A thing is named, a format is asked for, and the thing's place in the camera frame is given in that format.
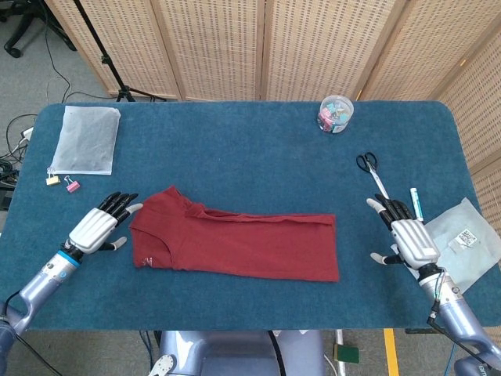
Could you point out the woven wooden folding screen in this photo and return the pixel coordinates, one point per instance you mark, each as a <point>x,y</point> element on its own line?
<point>215,47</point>

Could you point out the grey-blue robot torso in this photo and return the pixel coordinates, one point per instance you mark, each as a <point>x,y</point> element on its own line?
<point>235,356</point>

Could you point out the white and teal marker pen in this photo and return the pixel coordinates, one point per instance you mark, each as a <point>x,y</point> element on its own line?
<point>415,199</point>

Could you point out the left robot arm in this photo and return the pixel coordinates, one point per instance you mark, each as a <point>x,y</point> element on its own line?
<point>43,278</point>

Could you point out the black office chair base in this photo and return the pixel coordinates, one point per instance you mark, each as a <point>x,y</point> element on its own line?
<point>23,27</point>

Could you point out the red t-shirt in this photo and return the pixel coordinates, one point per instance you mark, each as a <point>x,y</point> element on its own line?
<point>242,243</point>

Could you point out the green block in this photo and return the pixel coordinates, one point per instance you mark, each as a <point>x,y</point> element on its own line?
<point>346,353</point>

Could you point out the white frosted zip bag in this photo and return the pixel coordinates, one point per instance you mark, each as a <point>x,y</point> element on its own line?
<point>86,141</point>

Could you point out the yellow floor tape strip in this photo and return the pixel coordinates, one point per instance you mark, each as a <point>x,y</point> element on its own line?
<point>391,352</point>

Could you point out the white pipe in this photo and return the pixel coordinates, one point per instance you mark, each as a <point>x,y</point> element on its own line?
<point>340,337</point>

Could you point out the blue table cover cloth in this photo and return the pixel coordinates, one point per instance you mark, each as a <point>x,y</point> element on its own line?
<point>235,129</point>

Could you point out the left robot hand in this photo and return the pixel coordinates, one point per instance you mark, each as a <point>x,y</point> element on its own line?
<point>92,231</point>

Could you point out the white power strip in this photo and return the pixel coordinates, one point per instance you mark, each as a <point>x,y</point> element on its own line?
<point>27,134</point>

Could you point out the black tripod stand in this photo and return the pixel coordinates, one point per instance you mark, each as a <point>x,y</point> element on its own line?
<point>102,58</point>

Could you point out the clear jar of binder clips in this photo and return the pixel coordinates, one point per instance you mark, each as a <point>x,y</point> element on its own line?
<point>335,115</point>

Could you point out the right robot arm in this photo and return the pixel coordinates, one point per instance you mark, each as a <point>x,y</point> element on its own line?
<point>458,313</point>

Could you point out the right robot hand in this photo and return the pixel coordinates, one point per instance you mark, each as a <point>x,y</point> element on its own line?
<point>415,241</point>

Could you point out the gold binder clip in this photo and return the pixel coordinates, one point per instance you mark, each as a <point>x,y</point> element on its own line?
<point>52,181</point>

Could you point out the white metal bracket plate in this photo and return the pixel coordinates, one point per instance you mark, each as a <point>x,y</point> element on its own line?
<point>162,366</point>

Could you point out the pink binder clip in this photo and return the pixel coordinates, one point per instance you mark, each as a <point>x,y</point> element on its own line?
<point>72,186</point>

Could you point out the frosted bag with folded cloth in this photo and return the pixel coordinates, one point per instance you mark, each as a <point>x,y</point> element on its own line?
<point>462,254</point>

